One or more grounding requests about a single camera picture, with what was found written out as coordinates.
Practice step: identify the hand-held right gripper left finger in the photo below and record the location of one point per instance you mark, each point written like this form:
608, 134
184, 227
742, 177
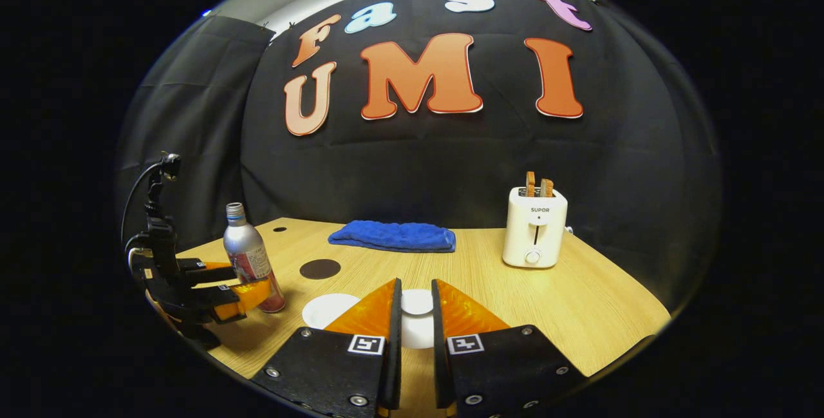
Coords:
395, 353

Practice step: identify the white teacup lid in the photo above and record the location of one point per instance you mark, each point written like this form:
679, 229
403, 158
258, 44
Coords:
417, 331

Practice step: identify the white toaster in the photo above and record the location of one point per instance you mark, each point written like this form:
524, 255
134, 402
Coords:
534, 237

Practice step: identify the black backdrop cloth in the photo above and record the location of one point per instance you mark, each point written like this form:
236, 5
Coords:
418, 167

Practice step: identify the white teacup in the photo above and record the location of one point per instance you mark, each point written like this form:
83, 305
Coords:
328, 310

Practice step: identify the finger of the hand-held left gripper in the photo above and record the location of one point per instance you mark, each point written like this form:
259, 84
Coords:
222, 295
206, 272

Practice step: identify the blue towel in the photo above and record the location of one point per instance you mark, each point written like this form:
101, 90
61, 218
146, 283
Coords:
393, 236

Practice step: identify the silver water bottle red label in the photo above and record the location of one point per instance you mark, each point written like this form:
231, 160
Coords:
243, 237

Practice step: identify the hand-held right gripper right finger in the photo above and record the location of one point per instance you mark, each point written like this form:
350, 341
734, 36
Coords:
440, 353

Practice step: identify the dark round coaster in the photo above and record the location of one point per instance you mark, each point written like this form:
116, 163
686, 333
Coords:
320, 268

